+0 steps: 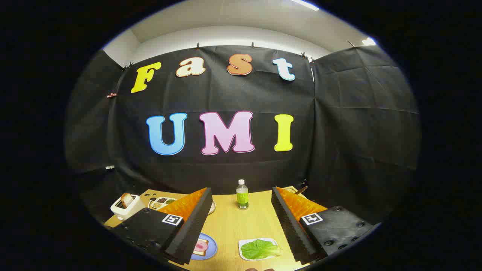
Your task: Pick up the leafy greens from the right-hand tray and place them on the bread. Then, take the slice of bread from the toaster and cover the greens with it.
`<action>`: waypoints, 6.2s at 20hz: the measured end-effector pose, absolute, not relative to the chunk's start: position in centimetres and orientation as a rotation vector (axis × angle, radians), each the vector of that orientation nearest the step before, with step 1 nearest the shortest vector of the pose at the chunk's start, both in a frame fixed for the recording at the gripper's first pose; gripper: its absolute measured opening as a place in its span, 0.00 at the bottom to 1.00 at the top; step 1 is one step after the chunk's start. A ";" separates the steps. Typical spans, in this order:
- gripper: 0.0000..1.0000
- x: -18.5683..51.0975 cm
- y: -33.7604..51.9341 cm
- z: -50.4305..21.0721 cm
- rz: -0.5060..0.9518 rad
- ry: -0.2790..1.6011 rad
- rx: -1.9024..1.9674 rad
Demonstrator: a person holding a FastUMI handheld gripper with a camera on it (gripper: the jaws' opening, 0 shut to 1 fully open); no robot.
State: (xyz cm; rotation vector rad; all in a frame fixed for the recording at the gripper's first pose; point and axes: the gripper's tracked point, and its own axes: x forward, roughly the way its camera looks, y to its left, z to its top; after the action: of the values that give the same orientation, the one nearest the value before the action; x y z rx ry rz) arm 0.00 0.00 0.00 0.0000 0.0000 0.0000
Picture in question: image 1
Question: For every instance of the white square plate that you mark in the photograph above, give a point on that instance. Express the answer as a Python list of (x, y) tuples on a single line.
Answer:
[(244, 258)]

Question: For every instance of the pink ham slice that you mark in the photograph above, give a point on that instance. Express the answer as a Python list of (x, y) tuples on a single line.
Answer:
[(201, 246)]

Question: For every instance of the green lettuce leaf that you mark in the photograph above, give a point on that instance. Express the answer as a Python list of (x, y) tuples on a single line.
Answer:
[(260, 249)]

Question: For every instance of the white toaster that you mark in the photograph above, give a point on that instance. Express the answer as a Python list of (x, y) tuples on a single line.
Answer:
[(128, 213)]

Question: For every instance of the thick bread slice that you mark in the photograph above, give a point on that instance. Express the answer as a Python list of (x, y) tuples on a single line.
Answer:
[(205, 254)]

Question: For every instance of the green label drink bottle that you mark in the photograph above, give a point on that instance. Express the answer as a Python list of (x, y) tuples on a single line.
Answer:
[(242, 197)]

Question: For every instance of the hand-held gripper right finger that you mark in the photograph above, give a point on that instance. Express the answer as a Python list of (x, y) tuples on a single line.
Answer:
[(290, 226)]

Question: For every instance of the black backdrop cloth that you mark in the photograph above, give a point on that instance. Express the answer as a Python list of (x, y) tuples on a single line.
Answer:
[(339, 131)]

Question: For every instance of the toasted bread slice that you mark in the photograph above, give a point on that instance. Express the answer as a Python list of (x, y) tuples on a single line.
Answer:
[(126, 199)]

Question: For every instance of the white divided bean dish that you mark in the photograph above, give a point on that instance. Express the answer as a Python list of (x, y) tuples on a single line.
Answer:
[(162, 203)]

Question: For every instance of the round white plate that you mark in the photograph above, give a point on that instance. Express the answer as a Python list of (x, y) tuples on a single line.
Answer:
[(212, 207)]

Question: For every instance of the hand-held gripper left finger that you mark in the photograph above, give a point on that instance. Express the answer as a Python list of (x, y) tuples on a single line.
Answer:
[(196, 226)]

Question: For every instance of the blue plate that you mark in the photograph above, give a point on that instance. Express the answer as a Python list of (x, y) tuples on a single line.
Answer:
[(212, 248)]

